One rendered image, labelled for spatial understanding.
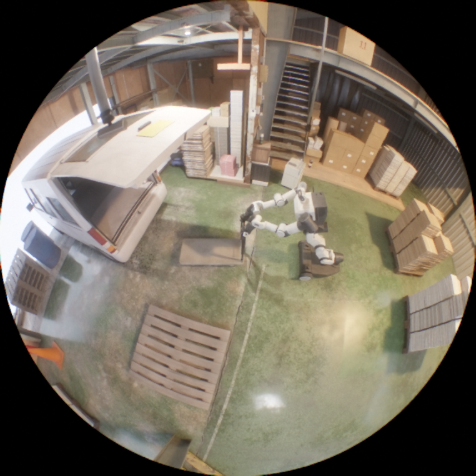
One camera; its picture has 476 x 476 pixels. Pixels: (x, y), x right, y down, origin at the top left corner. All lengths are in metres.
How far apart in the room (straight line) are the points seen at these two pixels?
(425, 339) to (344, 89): 6.74
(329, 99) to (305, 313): 6.23
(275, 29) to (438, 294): 5.00
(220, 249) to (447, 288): 3.67
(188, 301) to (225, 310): 0.51
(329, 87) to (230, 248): 5.92
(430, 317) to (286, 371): 2.51
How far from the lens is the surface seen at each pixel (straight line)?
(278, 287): 2.36
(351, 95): 6.78
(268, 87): 3.59
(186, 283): 2.39
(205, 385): 2.22
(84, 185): 4.10
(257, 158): 3.19
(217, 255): 2.25
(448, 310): 3.33
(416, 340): 3.60
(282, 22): 3.73
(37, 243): 4.34
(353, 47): 3.59
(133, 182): 0.98
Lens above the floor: 2.20
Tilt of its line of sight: 57 degrees down
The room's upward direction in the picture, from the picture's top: 2 degrees clockwise
